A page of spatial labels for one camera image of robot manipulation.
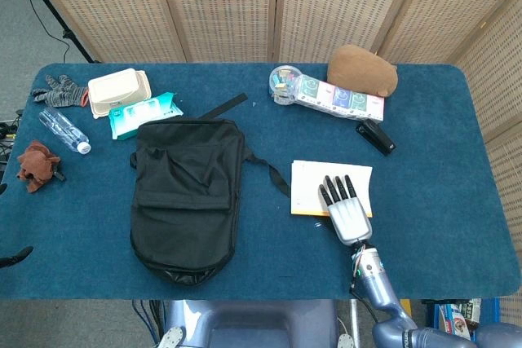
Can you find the clear plastic water bottle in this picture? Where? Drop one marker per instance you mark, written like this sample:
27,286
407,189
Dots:
63,128

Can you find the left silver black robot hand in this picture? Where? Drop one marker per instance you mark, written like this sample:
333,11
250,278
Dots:
18,256

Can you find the brown crumpled cloth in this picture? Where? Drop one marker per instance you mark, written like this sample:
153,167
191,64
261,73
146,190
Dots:
36,166

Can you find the black backpack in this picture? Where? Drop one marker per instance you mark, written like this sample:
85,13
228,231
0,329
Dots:
183,201

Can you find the blue storage box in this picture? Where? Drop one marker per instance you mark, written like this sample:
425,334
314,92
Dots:
456,317

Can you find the white tissue multipack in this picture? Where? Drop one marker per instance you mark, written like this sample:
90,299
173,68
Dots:
342,101

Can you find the brown plush toy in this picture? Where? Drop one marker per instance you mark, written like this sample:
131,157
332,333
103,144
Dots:
359,71

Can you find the blue table mat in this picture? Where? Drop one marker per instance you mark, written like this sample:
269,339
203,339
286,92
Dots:
428,201

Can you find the black stapler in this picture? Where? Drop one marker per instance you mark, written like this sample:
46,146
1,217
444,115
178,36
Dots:
377,136

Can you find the green wet wipes pack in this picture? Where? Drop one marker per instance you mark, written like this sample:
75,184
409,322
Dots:
138,115

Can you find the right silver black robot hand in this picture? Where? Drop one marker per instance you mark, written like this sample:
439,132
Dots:
348,221

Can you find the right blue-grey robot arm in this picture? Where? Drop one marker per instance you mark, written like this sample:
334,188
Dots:
379,291

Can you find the blue-grey robot torso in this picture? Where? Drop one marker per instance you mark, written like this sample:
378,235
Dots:
253,323

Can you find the clear jar of clips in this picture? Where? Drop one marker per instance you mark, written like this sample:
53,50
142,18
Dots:
281,83

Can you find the beige lunch box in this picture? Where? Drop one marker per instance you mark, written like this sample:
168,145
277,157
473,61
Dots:
116,89

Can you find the yellow white paper pad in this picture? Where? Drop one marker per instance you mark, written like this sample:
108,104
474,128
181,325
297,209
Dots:
310,185

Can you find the grey knit glove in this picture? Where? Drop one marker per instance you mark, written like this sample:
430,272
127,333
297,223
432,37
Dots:
61,93

